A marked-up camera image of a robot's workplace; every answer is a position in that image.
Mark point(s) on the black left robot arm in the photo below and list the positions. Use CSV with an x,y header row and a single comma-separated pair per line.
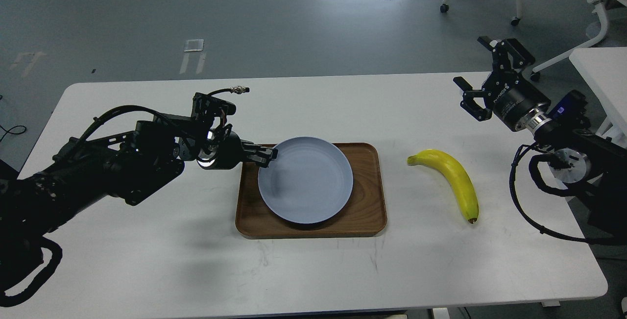
x,y
129,152

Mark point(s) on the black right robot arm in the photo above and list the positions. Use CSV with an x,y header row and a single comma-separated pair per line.
x,y
569,160

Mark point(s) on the light blue plate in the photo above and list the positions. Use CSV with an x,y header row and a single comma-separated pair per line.
x,y
310,181

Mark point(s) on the white side table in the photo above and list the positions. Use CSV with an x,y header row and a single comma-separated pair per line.
x,y
605,72

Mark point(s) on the yellow banana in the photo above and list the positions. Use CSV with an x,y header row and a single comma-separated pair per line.
x,y
456,176

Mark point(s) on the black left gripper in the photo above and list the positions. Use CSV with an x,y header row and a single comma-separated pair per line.
x,y
230,152

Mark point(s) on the brown wooden tray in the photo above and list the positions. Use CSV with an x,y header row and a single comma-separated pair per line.
x,y
364,215

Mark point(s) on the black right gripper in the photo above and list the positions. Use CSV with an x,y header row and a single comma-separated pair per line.
x,y
510,98

